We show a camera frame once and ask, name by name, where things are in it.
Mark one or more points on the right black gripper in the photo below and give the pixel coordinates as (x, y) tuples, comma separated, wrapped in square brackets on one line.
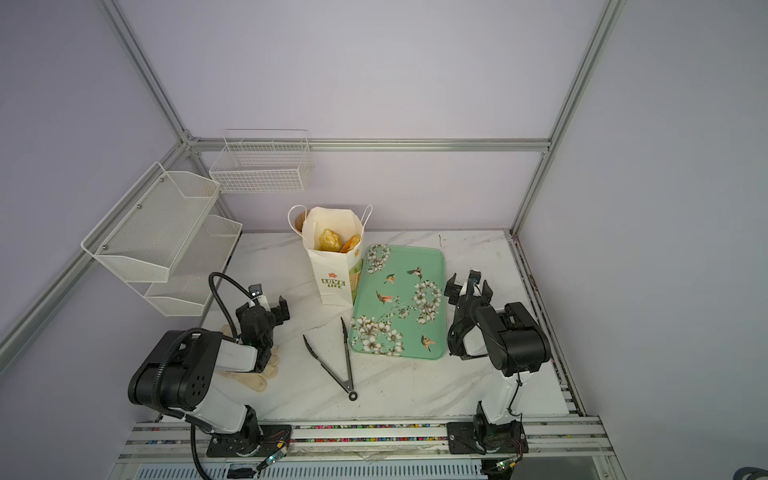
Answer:
[(466, 294)]

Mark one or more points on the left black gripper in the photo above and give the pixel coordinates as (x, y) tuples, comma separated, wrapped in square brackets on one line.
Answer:
[(274, 312)]

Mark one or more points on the white paper bag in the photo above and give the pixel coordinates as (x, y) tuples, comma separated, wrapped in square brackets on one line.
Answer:
[(337, 275)]

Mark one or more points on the orange fake donut bread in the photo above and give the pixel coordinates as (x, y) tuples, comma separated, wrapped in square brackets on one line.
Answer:
[(351, 244)]

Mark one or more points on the black metal tongs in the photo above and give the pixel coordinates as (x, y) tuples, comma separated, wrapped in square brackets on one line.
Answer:
[(334, 358)]

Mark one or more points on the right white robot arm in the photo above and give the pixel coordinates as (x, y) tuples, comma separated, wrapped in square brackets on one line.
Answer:
[(516, 346)]

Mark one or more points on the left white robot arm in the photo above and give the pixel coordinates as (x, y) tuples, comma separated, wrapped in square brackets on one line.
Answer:
[(177, 377)]

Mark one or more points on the green floral tray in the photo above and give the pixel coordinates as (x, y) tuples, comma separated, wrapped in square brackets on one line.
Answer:
[(400, 309)]

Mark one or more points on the potted green plant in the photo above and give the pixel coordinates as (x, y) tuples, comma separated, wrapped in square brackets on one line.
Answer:
[(299, 221)]

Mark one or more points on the white two-tier mesh shelf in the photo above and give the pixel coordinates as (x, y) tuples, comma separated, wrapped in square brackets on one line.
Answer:
[(164, 238)]

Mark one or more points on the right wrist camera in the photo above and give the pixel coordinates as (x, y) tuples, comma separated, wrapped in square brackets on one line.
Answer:
[(474, 276)]

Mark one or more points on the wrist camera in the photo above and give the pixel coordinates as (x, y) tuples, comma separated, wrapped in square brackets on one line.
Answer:
[(474, 276), (255, 290)]

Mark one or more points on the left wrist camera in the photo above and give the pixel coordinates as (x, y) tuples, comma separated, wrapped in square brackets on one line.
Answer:
[(255, 290)]

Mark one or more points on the white wire basket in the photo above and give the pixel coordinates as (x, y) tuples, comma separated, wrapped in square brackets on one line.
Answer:
[(263, 161)]

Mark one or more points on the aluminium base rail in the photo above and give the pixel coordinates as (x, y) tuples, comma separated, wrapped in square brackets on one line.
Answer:
[(382, 440)]

